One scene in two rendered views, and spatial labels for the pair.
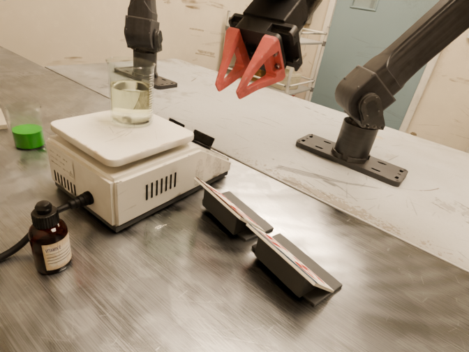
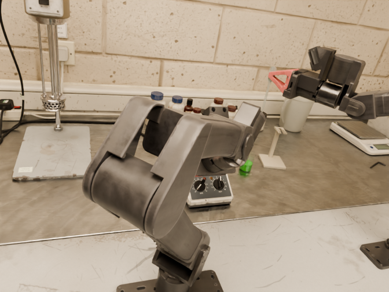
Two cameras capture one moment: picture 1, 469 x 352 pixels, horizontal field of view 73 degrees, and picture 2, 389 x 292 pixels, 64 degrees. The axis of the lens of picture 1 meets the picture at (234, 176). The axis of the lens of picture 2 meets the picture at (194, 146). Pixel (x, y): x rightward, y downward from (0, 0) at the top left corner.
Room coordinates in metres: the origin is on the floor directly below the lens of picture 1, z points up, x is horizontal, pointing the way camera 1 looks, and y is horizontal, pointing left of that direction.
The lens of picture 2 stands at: (0.76, -0.53, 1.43)
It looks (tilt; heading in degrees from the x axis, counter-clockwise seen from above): 28 degrees down; 124
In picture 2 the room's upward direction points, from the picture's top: 10 degrees clockwise
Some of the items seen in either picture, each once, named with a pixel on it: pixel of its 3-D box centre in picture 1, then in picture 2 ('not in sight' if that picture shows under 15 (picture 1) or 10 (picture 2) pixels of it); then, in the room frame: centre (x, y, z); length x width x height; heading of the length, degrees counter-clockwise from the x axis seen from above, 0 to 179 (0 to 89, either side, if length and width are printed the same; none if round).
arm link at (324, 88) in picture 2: not in sight; (330, 92); (0.59, 0.30, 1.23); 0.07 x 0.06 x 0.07; 178
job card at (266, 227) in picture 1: (233, 203); not in sight; (0.32, 0.00, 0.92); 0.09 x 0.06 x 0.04; 43
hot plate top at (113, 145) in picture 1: (125, 130); not in sight; (0.34, 0.13, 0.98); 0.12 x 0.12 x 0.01; 57
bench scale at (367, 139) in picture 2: not in sight; (364, 136); (0.65, 0.99, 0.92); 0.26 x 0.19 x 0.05; 147
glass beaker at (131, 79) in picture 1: (130, 91); not in sight; (0.36, 0.13, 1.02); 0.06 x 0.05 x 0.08; 1
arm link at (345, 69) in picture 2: not in sight; (349, 84); (0.62, 0.30, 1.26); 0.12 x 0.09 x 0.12; 178
